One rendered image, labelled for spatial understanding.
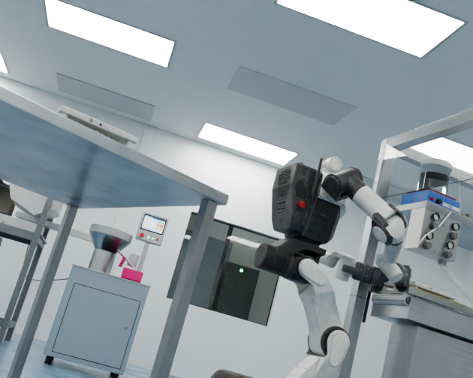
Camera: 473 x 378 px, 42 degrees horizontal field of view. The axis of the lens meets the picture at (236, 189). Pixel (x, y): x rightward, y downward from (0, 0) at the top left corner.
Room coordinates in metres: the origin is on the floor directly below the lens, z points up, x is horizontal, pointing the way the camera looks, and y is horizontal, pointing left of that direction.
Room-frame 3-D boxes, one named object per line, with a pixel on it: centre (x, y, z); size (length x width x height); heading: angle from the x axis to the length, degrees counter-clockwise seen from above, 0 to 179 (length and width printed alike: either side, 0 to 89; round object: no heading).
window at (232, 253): (7.89, -0.17, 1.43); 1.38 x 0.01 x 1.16; 99
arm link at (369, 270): (2.93, -0.74, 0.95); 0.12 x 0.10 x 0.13; 102
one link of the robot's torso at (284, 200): (2.70, -0.33, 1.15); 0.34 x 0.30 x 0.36; 20
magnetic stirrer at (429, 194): (2.88, -0.94, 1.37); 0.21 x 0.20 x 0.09; 19
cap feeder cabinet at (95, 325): (5.13, 0.80, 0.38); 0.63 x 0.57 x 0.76; 99
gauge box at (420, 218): (2.80, -0.95, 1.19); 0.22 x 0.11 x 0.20; 109
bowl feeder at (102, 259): (5.18, 0.85, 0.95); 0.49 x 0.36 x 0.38; 99
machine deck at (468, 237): (2.99, -1.10, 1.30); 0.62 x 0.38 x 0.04; 109
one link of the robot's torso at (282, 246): (2.69, -0.30, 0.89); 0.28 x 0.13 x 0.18; 110
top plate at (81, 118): (1.84, 0.49, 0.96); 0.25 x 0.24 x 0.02; 28
